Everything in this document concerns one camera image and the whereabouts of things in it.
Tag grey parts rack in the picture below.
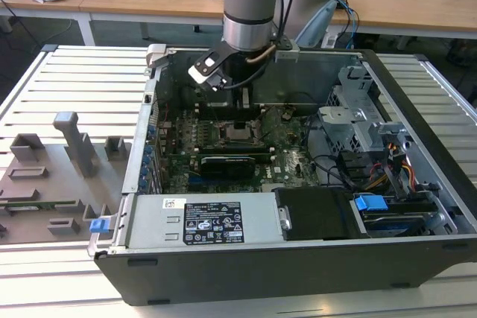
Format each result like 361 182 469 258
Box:
0 111 133 247

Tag black graphics card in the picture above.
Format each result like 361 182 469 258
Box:
200 154 257 181

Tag hard disk in blue carrier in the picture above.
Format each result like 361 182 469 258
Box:
353 193 439 239

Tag CPU socket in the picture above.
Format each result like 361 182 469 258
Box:
218 120 262 148

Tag black RAM stick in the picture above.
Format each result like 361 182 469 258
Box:
197 152 277 165

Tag blue expansion slot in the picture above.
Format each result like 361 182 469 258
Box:
188 178 224 191

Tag black plastic shroud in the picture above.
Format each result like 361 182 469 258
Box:
274 187 372 241

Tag green RAM stick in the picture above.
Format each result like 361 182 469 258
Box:
0 200 78 212

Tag blue case latch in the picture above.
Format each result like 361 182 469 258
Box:
90 218 114 235

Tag green motherboard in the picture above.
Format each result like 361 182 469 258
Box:
156 107 325 194

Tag wooden desk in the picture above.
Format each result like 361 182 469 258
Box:
0 0 477 49

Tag small white box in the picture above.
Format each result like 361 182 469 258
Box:
320 32 339 48

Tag square CPU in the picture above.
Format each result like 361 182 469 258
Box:
226 124 251 141

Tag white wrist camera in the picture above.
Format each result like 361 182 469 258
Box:
187 55 227 92

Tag black open PC case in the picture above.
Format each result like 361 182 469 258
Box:
86 44 477 307

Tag yellow and red wires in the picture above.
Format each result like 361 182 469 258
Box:
372 139 417 189

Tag blue cable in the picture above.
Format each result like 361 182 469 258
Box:
335 0 361 49

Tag black cable bundle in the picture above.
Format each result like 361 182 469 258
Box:
305 115 373 189

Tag grey metal drive cage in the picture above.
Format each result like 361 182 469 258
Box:
316 64 411 155

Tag silver power supply with label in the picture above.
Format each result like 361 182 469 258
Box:
124 193 286 250

